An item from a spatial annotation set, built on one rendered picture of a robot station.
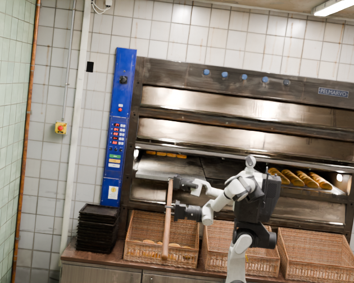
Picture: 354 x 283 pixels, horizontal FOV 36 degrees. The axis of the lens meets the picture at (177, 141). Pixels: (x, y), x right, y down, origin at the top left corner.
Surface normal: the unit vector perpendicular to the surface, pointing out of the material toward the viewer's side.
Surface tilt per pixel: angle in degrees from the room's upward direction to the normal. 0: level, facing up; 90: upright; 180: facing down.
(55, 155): 90
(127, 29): 90
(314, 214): 70
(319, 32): 90
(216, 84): 90
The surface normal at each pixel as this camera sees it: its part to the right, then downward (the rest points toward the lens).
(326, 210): 0.05, -0.22
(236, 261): 0.04, 0.52
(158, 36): 0.01, 0.12
